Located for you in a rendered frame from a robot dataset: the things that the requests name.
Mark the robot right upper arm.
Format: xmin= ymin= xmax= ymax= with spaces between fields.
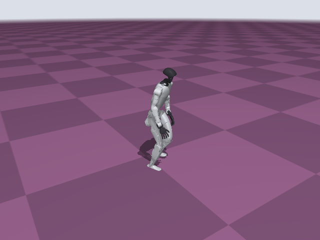
xmin=150 ymin=87 xmax=163 ymax=111

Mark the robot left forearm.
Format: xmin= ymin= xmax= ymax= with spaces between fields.
xmin=164 ymin=99 xmax=171 ymax=114

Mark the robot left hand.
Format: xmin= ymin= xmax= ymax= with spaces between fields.
xmin=167 ymin=110 xmax=175 ymax=126

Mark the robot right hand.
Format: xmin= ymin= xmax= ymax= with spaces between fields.
xmin=156 ymin=123 xmax=170 ymax=139

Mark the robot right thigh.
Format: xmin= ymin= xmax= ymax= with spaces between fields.
xmin=145 ymin=115 xmax=164 ymax=151

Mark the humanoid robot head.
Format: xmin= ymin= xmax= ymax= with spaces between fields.
xmin=160 ymin=67 xmax=177 ymax=87

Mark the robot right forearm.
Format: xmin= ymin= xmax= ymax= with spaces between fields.
xmin=152 ymin=107 xmax=162 ymax=127

